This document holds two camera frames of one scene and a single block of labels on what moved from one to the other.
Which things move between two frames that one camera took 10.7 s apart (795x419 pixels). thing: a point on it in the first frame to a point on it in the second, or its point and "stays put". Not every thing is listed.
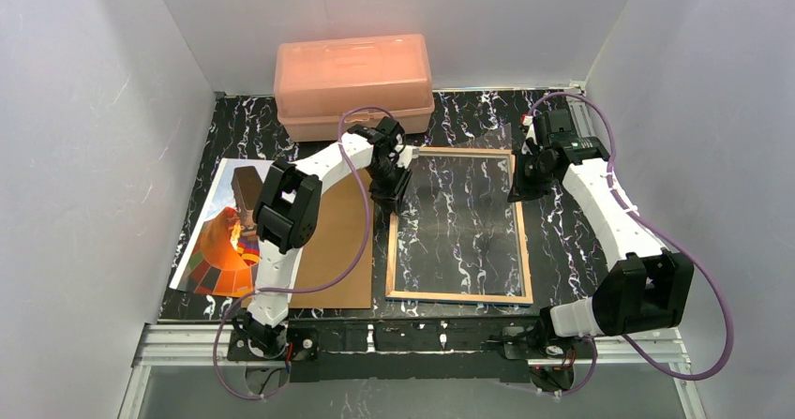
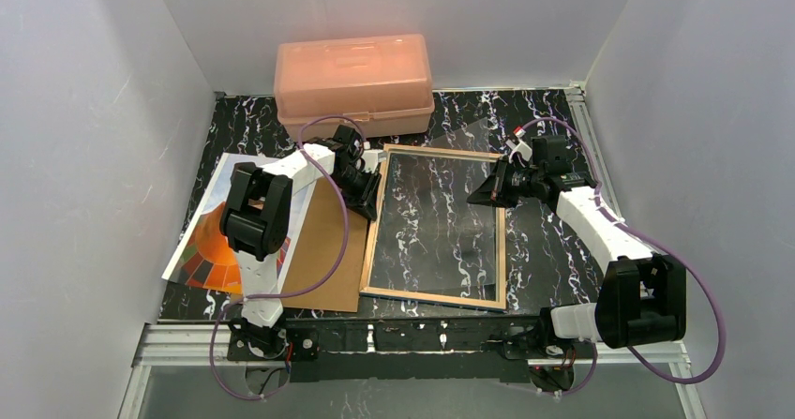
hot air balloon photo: (222, 254) stays put
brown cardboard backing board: (337, 263) stays put
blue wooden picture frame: (391, 294) to (367, 290)
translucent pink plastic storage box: (324, 87) stays put
